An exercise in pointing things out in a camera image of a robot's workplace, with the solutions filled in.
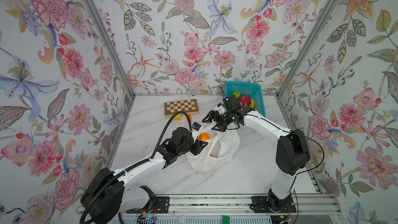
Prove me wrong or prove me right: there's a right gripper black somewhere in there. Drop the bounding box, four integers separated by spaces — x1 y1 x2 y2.
202 110 233 132

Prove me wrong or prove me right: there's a white plastic bag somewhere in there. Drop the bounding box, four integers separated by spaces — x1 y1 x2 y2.
187 124 240 175

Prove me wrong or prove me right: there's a pink dragon fruit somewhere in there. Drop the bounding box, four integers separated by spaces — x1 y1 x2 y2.
238 94 252 107

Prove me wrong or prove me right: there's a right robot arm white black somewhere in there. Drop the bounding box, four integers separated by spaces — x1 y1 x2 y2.
202 95 311 213

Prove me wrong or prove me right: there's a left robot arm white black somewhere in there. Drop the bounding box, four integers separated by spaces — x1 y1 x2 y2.
79 123 207 224

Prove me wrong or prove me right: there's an orange block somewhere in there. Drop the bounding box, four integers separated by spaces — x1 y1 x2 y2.
187 114 192 123

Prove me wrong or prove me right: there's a wooden chessboard box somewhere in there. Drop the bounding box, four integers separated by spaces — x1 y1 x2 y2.
164 99 200 118

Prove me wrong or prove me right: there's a yellow block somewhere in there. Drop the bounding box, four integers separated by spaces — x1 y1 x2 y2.
173 114 181 121

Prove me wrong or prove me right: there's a teal plastic basket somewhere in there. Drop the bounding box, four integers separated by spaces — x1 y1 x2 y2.
225 82 266 117

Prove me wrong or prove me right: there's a green circuit board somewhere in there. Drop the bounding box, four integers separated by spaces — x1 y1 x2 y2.
222 215 231 224

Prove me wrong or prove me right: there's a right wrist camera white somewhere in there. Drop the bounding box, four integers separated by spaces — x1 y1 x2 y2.
215 103 227 115

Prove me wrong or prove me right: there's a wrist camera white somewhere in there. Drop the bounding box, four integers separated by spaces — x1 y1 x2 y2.
215 103 227 115
191 122 203 142

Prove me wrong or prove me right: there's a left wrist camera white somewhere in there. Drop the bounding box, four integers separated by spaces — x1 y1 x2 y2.
191 122 203 142

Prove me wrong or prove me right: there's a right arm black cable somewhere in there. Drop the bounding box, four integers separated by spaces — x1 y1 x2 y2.
219 83 325 224

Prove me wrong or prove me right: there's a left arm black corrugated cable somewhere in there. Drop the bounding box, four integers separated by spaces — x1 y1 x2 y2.
79 110 193 224

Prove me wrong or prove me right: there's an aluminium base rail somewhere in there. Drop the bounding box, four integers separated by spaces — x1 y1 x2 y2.
121 193 343 217

